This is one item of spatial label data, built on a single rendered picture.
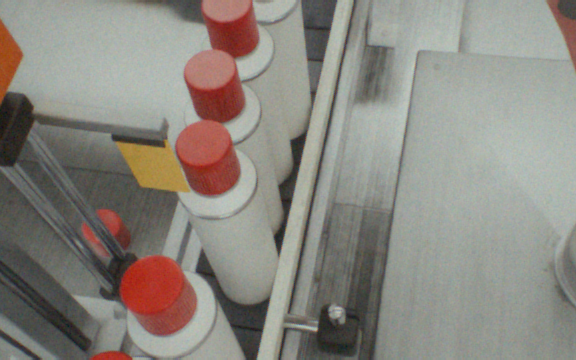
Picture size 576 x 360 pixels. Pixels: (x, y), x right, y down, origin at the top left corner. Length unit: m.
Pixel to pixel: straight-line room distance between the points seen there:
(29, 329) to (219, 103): 0.22
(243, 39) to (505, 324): 0.29
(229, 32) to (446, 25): 0.37
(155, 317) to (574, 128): 0.42
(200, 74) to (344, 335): 0.21
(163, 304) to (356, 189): 0.34
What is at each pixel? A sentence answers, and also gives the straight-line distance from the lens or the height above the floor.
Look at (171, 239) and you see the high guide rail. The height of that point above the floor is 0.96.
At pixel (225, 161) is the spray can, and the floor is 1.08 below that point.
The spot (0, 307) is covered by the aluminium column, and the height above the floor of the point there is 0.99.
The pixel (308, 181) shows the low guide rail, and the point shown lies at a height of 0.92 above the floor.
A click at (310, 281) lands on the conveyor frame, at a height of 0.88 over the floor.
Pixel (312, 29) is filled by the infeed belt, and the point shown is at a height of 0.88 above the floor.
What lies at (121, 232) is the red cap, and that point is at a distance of 0.67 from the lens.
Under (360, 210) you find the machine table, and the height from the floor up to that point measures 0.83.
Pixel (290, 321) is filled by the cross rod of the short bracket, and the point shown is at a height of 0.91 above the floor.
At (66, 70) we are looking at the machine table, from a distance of 0.82.
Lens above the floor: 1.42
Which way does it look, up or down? 60 degrees down
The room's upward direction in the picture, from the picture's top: 11 degrees counter-clockwise
